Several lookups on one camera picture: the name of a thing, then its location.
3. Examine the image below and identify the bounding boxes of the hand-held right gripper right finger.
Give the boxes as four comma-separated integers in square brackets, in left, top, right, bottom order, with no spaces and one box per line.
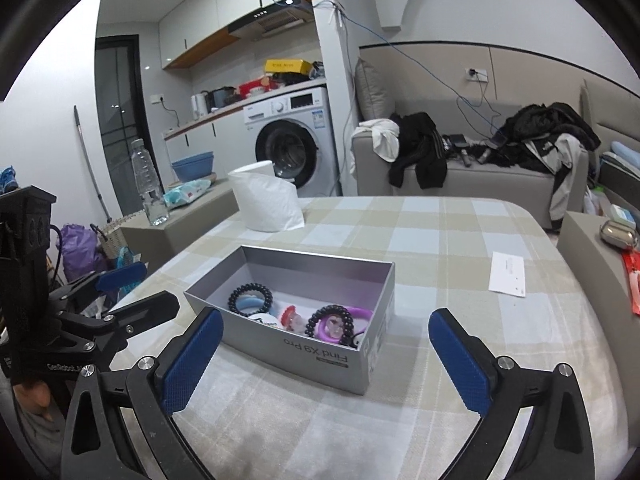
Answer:
[427,307,608,480]

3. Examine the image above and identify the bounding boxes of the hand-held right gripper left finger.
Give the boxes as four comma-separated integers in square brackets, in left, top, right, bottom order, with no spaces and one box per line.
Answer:
[60,306,226,480]

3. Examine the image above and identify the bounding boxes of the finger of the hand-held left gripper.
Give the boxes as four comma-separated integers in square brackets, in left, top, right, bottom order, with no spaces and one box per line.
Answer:
[60,291,181,357]
[50,261,149,311]

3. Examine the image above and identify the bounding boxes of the black bead bracelet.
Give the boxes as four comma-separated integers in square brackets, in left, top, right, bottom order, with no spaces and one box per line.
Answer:
[228,283,274,317]
[304,305,357,347]

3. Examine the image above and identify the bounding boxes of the clear toy ring red top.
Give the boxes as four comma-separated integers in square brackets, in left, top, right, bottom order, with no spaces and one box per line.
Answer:
[279,305,306,335]

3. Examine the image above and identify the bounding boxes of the grey cardboard box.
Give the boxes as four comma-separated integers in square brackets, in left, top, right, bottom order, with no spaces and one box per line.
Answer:
[183,245,396,396]

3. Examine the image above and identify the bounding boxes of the person's left forearm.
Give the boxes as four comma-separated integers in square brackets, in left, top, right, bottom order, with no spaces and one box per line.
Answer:
[10,410,71,477]

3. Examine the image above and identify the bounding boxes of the person's left hand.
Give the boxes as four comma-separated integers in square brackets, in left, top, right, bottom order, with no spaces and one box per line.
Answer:
[13,381,57,423]

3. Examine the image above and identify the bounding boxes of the woven basket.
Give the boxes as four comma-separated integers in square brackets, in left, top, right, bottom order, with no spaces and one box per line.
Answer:
[90,212,138,271]

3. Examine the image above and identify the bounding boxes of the purple plastic bag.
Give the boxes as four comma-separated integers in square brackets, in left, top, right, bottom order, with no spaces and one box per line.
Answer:
[55,223,108,283]

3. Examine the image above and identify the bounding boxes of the clear plastic water bottle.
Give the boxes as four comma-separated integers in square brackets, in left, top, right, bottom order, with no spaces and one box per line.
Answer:
[131,138,171,227]

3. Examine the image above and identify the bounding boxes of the white paper envelope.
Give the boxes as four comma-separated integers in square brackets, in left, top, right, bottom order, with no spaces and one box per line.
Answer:
[488,251,531,299]

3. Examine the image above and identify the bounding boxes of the blue wet wipes pack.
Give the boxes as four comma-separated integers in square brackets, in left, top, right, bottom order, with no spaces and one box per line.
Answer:
[163,178,213,210]

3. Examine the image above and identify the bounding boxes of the blue plastic basin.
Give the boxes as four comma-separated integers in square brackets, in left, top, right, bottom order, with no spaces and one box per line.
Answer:
[171,152,216,183]

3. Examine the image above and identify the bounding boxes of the black framed glass door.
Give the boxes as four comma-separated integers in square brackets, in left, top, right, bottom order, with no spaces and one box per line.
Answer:
[95,35,151,216]

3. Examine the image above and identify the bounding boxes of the white toilet paper roll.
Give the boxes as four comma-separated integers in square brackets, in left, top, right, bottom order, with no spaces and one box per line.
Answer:
[227,160,306,233]

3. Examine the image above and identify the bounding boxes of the beige side table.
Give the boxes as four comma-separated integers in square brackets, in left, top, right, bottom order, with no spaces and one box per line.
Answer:
[557,211,640,356]

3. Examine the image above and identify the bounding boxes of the kitchen counter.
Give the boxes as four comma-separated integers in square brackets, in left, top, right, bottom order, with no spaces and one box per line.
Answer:
[162,105,246,142]

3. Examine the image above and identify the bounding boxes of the grey sofa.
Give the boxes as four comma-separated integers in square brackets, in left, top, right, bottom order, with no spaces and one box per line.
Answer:
[350,42,640,233]

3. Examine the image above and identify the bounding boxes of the red flat packet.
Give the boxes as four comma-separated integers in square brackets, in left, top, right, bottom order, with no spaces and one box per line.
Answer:
[621,250,640,317]

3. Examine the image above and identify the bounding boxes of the metallic oval case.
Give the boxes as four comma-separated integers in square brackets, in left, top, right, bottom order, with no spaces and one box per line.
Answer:
[599,220,640,251]

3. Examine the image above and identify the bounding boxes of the black garment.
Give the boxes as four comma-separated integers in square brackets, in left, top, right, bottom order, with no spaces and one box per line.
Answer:
[389,112,449,191]

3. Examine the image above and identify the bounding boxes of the white washing machine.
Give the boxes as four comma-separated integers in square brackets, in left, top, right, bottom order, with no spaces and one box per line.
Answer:
[243,86,344,199]

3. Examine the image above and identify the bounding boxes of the white grey jacket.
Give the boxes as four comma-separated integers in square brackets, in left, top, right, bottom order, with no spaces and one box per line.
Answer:
[525,132,591,218]

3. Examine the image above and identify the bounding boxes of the red packet on washer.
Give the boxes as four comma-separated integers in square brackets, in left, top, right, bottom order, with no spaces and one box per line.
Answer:
[238,77,273,98]

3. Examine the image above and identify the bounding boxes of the white garment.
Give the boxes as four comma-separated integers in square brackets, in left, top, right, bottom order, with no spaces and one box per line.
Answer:
[352,119,401,163]

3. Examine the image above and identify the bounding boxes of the black fluffy jacket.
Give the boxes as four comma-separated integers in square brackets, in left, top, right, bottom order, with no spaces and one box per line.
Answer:
[492,101,602,161]

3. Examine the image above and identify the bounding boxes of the yellow cardboard box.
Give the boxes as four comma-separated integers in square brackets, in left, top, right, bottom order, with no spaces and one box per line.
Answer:
[264,58,313,76]

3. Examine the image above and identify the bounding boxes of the grey sofa cushion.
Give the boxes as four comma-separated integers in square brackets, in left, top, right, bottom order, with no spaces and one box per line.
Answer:
[354,57,397,127]

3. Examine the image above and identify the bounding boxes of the silver range hood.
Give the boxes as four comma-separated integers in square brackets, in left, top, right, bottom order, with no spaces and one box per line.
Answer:
[227,0,316,41]

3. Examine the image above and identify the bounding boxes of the light blue bracelet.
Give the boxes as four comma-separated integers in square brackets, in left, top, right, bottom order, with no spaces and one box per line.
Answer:
[236,296,268,318]

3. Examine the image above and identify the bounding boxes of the grey mop handle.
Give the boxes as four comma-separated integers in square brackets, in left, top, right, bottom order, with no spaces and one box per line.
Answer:
[73,105,114,224]

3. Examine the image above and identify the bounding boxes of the purple cartoon toy bracelet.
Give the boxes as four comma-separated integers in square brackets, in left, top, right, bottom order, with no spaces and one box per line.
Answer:
[315,304,374,347]

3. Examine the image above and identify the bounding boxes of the white wall cabinets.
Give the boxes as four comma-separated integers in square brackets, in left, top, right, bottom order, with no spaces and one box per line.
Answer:
[160,0,326,68]

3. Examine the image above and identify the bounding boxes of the blue cable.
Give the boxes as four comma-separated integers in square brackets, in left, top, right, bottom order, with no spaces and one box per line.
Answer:
[260,0,506,136]

